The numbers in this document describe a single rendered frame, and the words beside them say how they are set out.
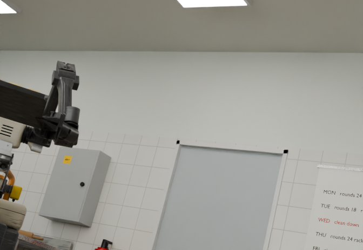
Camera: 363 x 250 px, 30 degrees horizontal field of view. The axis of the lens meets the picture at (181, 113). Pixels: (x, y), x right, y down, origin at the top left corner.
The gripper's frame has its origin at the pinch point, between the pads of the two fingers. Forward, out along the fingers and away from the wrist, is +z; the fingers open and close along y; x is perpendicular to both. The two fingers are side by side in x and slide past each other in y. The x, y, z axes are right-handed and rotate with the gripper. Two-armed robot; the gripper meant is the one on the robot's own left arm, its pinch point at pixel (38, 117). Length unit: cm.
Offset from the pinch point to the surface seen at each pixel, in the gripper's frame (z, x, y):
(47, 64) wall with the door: -347, 364, -153
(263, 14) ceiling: -284, 82, -186
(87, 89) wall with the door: -346, 297, -129
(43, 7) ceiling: -258, 302, -177
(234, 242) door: -346, 88, -7
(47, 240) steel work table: -332, 274, 30
